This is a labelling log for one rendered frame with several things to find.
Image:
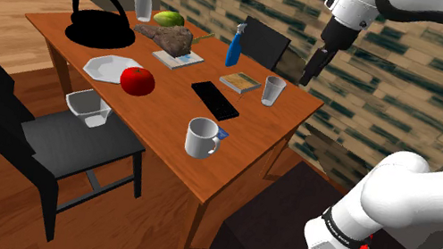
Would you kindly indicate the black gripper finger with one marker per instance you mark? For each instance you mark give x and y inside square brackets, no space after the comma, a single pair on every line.
[314,66]

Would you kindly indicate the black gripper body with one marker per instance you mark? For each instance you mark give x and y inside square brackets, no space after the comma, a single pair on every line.
[337,34]

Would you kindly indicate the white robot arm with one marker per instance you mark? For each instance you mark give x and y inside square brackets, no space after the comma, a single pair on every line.
[414,192]

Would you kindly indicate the clear drinking glass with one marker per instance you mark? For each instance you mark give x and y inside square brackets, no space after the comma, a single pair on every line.
[272,91]

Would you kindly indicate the tan square book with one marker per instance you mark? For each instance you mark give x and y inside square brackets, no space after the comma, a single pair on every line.
[239,82]

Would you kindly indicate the blue spray bottle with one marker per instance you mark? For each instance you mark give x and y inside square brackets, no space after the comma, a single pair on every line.
[234,49]

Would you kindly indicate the small blue card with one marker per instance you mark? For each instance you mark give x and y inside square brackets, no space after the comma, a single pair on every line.
[223,133]

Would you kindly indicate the white and blue book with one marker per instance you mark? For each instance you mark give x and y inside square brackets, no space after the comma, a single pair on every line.
[182,61]

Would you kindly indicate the white mug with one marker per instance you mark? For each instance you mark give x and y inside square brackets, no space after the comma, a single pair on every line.
[201,137]

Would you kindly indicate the brown rock shaped object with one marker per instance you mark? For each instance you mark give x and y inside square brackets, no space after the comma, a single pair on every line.
[170,37]

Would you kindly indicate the brown wooden table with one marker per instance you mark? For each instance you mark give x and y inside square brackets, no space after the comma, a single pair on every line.
[171,107]

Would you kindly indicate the green fruit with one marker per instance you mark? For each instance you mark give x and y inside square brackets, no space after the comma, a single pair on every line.
[169,18]

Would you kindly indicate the red tomato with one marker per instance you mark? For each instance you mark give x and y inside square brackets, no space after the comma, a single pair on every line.
[137,81]

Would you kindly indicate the dark robot stand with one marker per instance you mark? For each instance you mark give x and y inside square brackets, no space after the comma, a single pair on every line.
[273,246]

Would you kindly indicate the white octagonal plate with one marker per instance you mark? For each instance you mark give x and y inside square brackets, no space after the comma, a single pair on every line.
[109,67]

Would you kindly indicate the white square bowl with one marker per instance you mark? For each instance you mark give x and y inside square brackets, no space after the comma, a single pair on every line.
[88,109]

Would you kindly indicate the black chair with white bowl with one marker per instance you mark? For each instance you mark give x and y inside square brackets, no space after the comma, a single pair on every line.
[47,137]

